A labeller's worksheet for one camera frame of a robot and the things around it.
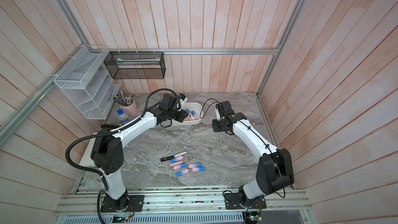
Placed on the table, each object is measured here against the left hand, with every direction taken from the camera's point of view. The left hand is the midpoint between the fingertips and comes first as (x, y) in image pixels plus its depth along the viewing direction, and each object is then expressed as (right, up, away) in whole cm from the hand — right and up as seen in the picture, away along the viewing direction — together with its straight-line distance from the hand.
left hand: (185, 115), depth 89 cm
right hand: (+18, -5, -1) cm, 19 cm away
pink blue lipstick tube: (+6, -1, +17) cm, 18 cm away
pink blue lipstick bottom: (-4, -32, -6) cm, 33 cm away
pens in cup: (-44, +11, +12) cm, 47 cm away
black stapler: (-49, -7, +6) cm, 50 cm away
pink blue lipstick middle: (-5, -25, -3) cm, 25 cm away
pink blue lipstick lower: (-4, -27, -4) cm, 27 cm away
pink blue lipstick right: (+5, -28, -4) cm, 29 cm away
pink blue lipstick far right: (+8, -29, -6) cm, 31 cm away
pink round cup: (-37, +4, +14) cm, 40 cm away
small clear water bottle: (-40, -2, +6) cm, 40 cm away
